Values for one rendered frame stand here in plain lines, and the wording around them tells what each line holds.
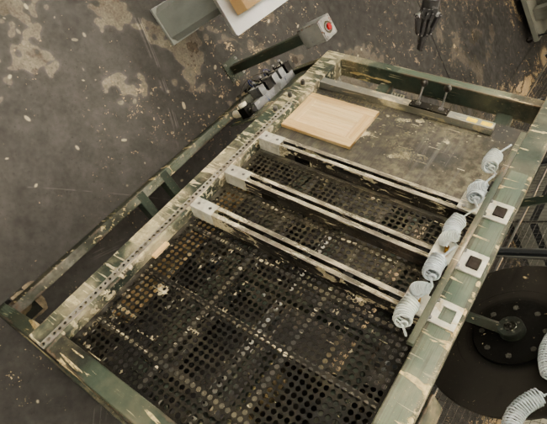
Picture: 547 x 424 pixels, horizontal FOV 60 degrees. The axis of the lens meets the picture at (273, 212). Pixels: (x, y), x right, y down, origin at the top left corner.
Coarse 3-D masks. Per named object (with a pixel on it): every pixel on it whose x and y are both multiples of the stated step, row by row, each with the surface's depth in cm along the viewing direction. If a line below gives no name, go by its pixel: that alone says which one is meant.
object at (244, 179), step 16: (240, 176) 219; (256, 176) 218; (256, 192) 218; (272, 192) 210; (288, 192) 209; (288, 208) 211; (304, 208) 203; (320, 208) 200; (336, 208) 199; (336, 224) 197; (352, 224) 192; (368, 224) 191; (368, 240) 192; (384, 240) 186; (400, 240) 186; (416, 240) 183; (448, 240) 164; (400, 256) 186; (416, 256) 181; (448, 256) 172; (464, 256) 171; (480, 256) 170; (464, 272) 167; (480, 272) 166
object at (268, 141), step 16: (272, 144) 233; (288, 144) 232; (304, 160) 227; (320, 160) 220; (336, 160) 219; (336, 176) 221; (352, 176) 214; (368, 176) 209; (384, 176) 208; (384, 192) 209; (400, 192) 203; (416, 192) 199; (432, 192) 198; (432, 208) 198; (448, 208) 193; (464, 208) 186; (512, 208) 183
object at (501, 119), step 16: (304, 176) 229; (272, 224) 212; (224, 272) 197; (304, 304) 185; (336, 320) 178; (160, 336) 181; (176, 336) 180; (192, 336) 188; (352, 336) 176; (368, 336) 169; (384, 336) 170; (160, 352) 176; (176, 352) 182; (368, 352) 166; (144, 368) 171; (368, 368) 164; (336, 400) 157
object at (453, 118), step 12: (324, 84) 267; (336, 84) 264; (348, 84) 262; (360, 96) 257; (372, 96) 253; (384, 96) 251; (396, 108) 249; (408, 108) 244; (444, 120) 236; (456, 120) 232; (480, 120) 229
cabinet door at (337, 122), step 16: (320, 96) 262; (304, 112) 254; (320, 112) 253; (336, 112) 251; (352, 112) 249; (368, 112) 247; (288, 128) 249; (304, 128) 245; (320, 128) 244; (336, 128) 242; (352, 128) 240; (336, 144) 236; (352, 144) 233
